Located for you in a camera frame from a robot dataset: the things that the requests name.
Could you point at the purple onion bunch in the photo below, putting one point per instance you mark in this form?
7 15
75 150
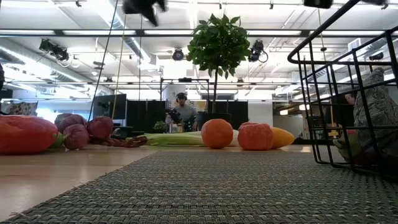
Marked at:
76 137

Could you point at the round black ceiling spotlight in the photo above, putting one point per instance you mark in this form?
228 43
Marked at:
178 55

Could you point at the black monitor screen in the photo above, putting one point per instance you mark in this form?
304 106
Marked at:
109 107

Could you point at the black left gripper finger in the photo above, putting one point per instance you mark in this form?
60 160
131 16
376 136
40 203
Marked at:
152 17

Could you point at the small potted flowers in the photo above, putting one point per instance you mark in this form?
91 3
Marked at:
160 127

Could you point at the green potted plant black pot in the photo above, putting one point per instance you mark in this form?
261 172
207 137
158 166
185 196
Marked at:
217 43

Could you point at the green white bok choy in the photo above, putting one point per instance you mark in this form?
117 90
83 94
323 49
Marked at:
174 139

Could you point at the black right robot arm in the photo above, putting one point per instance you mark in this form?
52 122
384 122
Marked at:
376 2

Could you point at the person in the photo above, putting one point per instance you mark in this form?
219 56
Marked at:
350 99
185 112

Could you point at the grey woven placemat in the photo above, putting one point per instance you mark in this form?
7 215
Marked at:
202 193

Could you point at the yellow oblong squash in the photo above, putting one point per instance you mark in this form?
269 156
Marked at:
283 137

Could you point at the black background rig frame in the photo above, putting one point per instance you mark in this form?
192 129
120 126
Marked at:
185 79

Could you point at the floral patterned cushion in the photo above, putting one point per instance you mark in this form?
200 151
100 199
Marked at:
23 108

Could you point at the peeled red-orange tangerine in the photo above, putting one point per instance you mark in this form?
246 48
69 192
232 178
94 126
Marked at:
255 137

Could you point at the black partition panel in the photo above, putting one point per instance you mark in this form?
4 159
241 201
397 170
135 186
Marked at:
146 115
239 110

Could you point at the white pillar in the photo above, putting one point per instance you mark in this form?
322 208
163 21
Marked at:
172 93

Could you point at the black ceiling truss device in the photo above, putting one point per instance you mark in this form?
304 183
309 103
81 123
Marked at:
54 49

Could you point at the round orange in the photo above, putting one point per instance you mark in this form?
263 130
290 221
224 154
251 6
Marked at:
217 133

